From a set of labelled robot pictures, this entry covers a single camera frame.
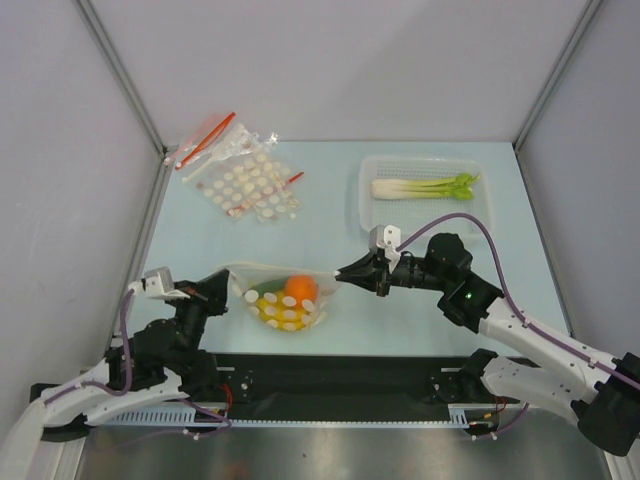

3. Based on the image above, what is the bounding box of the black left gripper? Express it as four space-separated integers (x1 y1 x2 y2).
165 268 229 370

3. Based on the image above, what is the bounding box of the green chili pepper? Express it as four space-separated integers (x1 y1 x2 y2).
249 276 289 296

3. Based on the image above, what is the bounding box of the orange fruit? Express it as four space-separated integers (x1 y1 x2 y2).
284 275 318 307

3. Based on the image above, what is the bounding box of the yellow banana bunch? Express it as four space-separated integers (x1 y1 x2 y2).
243 290 327 333

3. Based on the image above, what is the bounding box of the clear dotted zip bag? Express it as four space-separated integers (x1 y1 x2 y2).
225 262 339 333

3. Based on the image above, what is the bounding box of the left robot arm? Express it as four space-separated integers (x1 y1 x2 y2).
31 267 231 442

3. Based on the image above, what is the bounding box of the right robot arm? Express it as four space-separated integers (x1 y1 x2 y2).
335 233 639 456

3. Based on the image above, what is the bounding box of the dotted zip bag red slider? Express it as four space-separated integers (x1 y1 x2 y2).
178 124 304 224

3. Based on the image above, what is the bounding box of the clear zip bag red zipper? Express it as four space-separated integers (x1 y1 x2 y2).
163 112 236 171

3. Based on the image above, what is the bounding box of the white perforated plastic basket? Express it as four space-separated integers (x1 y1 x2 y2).
358 155 494 239

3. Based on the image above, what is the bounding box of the green onion stalk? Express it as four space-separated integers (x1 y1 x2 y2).
370 173 479 200

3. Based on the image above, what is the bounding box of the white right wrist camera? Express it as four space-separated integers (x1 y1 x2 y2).
369 225 401 268

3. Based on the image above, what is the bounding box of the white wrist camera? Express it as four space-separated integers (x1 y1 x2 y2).
128 267 190 301
369 225 401 268

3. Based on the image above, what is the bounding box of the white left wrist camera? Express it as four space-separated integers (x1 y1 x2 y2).
128 267 190 301

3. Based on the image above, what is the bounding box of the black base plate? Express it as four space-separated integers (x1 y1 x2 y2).
27 348 581 422

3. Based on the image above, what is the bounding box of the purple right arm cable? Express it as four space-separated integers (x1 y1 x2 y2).
397 212 640 441

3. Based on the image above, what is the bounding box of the white slotted cable duct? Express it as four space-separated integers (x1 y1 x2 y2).
106 403 499 430

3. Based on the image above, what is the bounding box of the aluminium frame rail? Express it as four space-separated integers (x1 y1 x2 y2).
72 0 166 158

